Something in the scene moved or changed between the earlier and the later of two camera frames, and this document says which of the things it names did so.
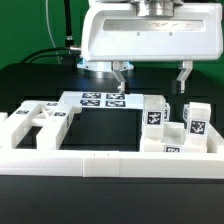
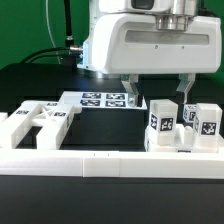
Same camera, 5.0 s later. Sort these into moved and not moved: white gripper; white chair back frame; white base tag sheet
Moved: white gripper
Not moved: white base tag sheet; white chair back frame
